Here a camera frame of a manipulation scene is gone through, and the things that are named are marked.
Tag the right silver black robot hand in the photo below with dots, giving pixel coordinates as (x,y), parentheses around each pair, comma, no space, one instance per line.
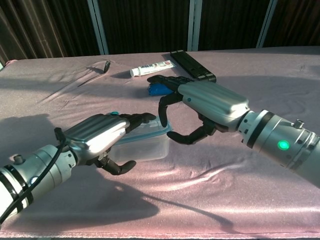
(212,102)

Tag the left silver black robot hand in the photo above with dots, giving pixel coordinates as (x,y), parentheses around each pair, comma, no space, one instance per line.
(97,132)

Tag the clear plastic container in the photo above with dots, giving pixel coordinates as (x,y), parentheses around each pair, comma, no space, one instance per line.
(150,148)

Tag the clear blue-rimmed container lid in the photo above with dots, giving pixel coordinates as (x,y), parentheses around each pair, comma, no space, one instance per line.
(153,127)

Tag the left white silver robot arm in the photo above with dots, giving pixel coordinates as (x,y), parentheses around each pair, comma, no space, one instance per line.
(32,175)

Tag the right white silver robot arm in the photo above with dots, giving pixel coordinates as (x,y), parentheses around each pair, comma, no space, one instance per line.
(282,142)

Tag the teal bottle cap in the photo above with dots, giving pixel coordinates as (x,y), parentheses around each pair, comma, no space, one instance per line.
(114,113)

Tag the long black flat bar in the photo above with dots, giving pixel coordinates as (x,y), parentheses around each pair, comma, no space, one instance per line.
(192,65)

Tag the blue plastic packet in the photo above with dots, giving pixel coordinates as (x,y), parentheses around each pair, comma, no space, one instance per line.
(157,89)

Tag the metal spoon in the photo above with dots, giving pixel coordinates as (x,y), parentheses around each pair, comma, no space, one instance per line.
(107,65)

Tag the white toothpaste tube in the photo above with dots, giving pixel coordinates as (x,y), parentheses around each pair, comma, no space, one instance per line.
(150,68)

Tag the dark brown curtain panel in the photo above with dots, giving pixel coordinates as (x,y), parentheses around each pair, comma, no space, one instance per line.
(230,23)
(297,22)
(145,25)
(45,27)

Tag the pink tablecloth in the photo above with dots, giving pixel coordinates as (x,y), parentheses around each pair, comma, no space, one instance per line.
(175,190)

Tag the white window frame post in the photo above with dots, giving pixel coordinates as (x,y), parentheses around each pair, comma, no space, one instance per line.
(98,27)
(266,23)
(194,25)

